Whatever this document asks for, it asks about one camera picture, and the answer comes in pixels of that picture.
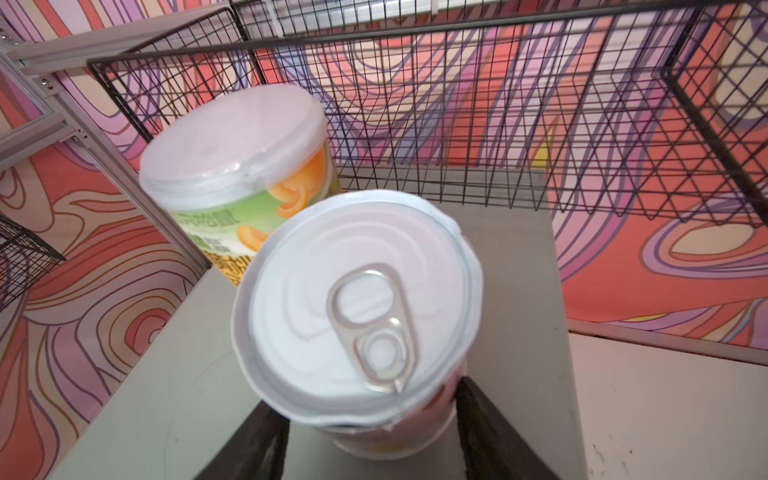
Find black wire basket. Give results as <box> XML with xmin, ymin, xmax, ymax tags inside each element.
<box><xmin>1</xmin><ymin>215</ymin><xmax>66</xmax><ymax>310</ymax></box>
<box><xmin>88</xmin><ymin>1</ymin><xmax>767</xmax><ymax>228</ymax></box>

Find black wire basket left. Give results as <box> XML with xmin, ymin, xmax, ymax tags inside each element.
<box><xmin>1</xmin><ymin>215</ymin><xmax>66</xmax><ymax>310</ymax></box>

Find pink labelled can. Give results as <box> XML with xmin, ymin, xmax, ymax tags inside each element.
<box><xmin>231</xmin><ymin>190</ymin><xmax>483</xmax><ymax>460</ymax></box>

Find black wire basket back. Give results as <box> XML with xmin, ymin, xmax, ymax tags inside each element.
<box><xmin>88</xmin><ymin>1</ymin><xmax>767</xmax><ymax>228</ymax></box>

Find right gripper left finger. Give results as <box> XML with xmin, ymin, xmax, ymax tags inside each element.
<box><xmin>195</xmin><ymin>401</ymin><xmax>290</xmax><ymax>480</ymax></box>

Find orange green labelled can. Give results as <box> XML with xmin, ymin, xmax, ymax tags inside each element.
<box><xmin>139</xmin><ymin>84</ymin><xmax>341</xmax><ymax>285</ymax></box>

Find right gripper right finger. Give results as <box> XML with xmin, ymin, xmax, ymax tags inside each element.
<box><xmin>455</xmin><ymin>376</ymin><xmax>558</xmax><ymax>480</ymax></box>

